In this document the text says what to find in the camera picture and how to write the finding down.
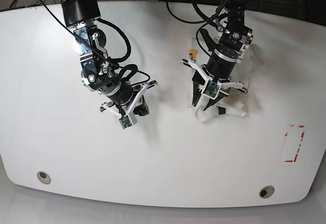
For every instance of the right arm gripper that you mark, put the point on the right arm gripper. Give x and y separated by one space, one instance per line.
123 95

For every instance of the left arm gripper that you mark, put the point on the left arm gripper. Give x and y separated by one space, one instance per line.
218 69

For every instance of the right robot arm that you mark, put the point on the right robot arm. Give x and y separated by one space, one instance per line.
99 71

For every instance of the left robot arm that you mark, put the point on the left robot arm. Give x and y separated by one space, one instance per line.
227 39

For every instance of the red tape rectangle marking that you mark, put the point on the red tape rectangle marking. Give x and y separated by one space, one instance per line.
292 143

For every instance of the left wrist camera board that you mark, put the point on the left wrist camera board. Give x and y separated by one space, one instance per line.
211 90

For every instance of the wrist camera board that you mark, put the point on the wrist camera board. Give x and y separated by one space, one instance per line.
211 90
127 120

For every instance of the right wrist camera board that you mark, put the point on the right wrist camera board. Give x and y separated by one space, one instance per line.
127 120

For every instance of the right table cable grommet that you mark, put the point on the right table cable grommet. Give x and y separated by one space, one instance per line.
266 192

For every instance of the table cable grommet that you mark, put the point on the table cable grommet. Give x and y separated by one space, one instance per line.
266 192
44 178

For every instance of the left table cable grommet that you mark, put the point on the left table cable grommet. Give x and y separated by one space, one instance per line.
44 178

